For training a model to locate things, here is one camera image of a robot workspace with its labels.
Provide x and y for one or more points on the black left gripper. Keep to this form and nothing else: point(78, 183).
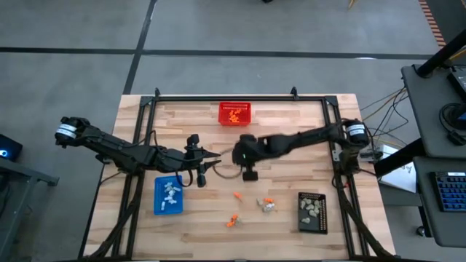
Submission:
point(193, 160)

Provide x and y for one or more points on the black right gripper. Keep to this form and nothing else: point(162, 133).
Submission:
point(251, 149)

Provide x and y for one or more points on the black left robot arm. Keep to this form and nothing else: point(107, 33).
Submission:
point(120, 149)

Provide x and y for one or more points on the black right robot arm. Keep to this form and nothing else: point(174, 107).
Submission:
point(309, 136)

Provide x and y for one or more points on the red plastic basket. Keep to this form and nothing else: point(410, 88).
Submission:
point(223, 122)

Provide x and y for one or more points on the blue plastic basket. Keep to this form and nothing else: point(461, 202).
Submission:
point(174, 209)

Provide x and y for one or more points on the black plastic basket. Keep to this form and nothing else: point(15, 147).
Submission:
point(309, 227)

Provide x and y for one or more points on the white paper sheet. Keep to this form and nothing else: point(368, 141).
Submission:
point(402, 178)

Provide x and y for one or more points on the grey desk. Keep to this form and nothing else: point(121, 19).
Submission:
point(424, 203)
point(426, 109)

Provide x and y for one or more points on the grey metal side table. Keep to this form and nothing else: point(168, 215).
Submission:
point(29, 174)

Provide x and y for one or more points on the black caster wheel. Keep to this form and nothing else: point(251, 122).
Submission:
point(420, 231)

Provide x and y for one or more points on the black box, blue light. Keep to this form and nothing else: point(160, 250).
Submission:
point(12, 147)

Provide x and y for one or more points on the black round stand base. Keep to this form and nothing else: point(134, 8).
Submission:
point(449, 109)

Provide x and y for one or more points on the backlit black keyboard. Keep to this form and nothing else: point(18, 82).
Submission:
point(451, 193)

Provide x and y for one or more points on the black diagonal pole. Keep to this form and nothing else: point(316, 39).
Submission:
point(440, 56)

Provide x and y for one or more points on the black mat, orange striped edge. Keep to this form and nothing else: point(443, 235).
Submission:
point(451, 18)

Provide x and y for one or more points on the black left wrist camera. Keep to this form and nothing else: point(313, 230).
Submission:
point(193, 140)

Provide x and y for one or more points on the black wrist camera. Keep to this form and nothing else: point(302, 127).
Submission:
point(193, 140)
point(250, 176)

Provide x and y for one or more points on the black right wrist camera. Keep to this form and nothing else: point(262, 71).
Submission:
point(250, 176)

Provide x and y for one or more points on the black aluminium table frame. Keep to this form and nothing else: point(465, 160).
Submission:
point(236, 98)

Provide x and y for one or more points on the silver mounting bracket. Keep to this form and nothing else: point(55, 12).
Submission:
point(335, 155)

